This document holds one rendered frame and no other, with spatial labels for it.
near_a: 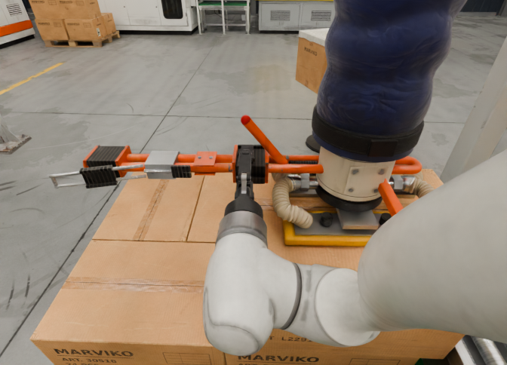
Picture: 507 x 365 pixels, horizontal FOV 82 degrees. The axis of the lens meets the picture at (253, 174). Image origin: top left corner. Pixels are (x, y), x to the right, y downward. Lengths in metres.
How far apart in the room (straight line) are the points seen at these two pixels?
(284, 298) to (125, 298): 0.81
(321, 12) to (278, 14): 1.02
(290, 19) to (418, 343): 7.53
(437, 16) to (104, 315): 1.16
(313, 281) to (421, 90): 0.37
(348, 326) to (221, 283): 0.18
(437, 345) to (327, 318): 0.63
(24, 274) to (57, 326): 1.06
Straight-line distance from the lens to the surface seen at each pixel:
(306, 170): 0.69
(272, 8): 7.97
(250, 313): 0.41
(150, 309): 1.12
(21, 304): 2.11
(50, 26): 7.80
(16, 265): 2.32
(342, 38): 0.56
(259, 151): 0.72
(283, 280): 0.45
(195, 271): 1.17
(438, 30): 0.57
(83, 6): 7.34
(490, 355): 1.23
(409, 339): 1.00
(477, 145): 2.19
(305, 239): 0.69
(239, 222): 0.49
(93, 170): 0.74
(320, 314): 0.45
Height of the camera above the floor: 1.48
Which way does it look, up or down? 36 degrees down
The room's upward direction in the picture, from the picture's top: straight up
